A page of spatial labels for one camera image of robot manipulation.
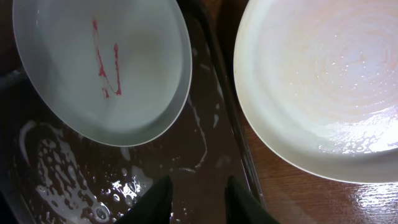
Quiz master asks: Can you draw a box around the dark brown tray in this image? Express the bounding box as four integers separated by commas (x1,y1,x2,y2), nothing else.
1,1,262,223

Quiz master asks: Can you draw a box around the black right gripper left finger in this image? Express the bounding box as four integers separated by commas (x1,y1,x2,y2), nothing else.
115,175,174,224

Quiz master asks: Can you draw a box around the cream plate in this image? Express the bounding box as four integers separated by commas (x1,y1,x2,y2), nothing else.
234,0,397,184

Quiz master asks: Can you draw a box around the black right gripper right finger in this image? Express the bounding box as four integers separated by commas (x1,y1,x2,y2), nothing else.
224,176,279,224

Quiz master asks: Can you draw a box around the pale green plate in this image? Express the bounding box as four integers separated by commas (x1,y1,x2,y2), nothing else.
12,0,192,147

